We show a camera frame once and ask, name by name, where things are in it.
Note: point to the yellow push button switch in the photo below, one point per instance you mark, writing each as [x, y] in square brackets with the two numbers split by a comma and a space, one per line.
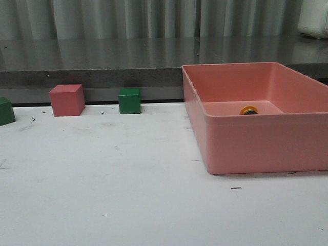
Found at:
[249, 110]

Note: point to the green wooden cube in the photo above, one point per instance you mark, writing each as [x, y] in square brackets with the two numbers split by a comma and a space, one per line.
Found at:
[129, 101]

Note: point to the pink wooden cube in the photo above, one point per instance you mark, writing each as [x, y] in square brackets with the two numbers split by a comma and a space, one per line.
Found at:
[67, 100]

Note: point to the pink plastic bin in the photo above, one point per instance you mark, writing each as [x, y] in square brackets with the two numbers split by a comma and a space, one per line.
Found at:
[289, 133]

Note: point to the grey steel back table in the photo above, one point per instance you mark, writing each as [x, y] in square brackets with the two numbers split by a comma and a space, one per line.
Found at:
[31, 68]

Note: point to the green block at left edge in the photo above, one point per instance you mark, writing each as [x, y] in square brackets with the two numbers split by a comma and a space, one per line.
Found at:
[6, 112]

